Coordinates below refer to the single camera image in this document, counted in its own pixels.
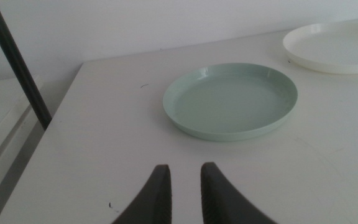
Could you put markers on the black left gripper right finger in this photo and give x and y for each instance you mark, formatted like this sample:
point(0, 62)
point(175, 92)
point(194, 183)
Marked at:
point(219, 202)

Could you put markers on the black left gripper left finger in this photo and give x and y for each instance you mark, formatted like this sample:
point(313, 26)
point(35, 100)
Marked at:
point(157, 199)

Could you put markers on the pale green shallow bowl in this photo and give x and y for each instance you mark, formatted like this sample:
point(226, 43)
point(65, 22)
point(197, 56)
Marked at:
point(228, 105)

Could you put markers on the white shallow bowl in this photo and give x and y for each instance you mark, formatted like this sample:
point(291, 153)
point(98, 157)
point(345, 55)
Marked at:
point(334, 46)

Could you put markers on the black metal pole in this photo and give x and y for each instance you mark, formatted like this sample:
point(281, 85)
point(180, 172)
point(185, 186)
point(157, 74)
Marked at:
point(14, 59)

